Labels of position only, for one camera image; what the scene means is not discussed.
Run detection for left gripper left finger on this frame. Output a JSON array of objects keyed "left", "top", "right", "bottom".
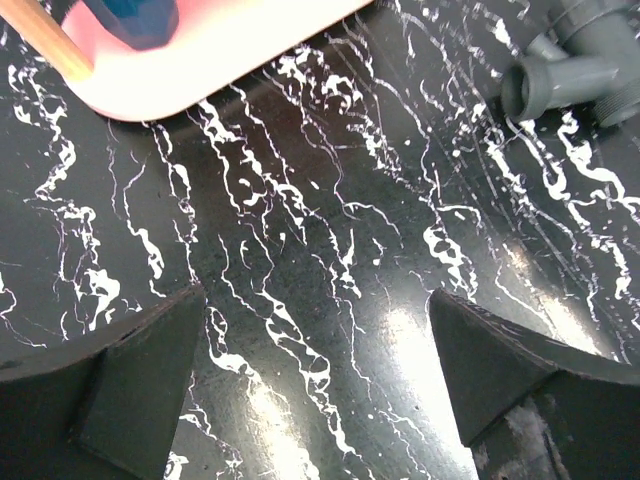
[{"left": 1, "top": 285, "right": 205, "bottom": 479}]

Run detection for grey pipe tee fitting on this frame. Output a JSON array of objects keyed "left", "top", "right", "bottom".
[{"left": 500, "top": 1, "right": 639, "bottom": 128}]

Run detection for dark blue cup bottom shelf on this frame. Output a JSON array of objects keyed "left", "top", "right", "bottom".
[{"left": 84, "top": 0, "right": 179, "bottom": 51}]

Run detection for pink three-tier shelf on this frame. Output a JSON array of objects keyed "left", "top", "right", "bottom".
[{"left": 0, "top": 0, "right": 376, "bottom": 123}]

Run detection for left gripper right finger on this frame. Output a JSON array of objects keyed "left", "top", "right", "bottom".
[{"left": 429, "top": 289, "right": 639, "bottom": 479}]

